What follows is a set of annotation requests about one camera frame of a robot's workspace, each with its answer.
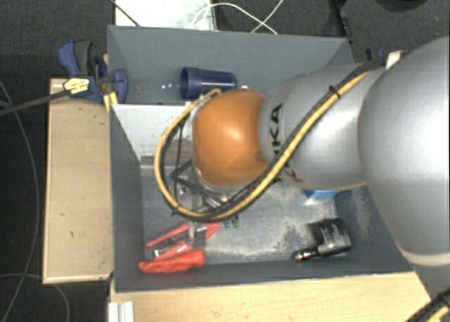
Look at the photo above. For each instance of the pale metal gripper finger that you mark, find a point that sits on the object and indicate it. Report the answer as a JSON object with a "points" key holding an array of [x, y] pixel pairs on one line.
{"points": [[201, 237], [192, 233]]}

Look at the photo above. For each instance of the dark blue cup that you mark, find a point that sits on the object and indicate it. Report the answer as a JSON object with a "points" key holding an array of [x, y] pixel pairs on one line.
{"points": [[207, 83]]}

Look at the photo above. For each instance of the red-orange bumpy long thing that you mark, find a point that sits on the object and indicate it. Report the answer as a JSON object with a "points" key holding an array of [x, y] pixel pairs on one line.
{"points": [[172, 263]]}

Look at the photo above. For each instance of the grey metal bin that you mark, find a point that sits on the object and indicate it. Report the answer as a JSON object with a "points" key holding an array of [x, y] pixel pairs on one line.
{"points": [[267, 239]]}

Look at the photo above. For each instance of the pale wood board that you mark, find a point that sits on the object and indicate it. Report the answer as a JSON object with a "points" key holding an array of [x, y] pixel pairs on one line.
{"points": [[77, 187]]}

